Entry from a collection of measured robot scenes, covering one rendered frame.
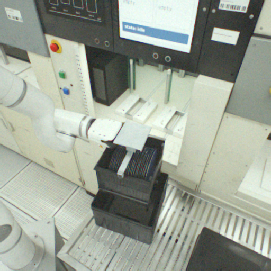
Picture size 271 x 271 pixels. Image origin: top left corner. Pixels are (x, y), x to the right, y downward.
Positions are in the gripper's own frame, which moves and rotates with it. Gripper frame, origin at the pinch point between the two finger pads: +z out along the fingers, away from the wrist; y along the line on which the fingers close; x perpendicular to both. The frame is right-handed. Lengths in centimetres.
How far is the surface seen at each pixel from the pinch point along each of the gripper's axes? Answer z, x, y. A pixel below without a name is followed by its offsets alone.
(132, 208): 0.3, -48.3, 0.3
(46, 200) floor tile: -87, -125, -22
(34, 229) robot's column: -39, -49, 25
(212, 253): 38, -39, 12
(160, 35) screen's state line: 0.8, 25.8, -26.8
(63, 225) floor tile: -61, -125, -7
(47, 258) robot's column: -26, -49, 33
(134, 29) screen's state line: -9.2, 26.0, -28.5
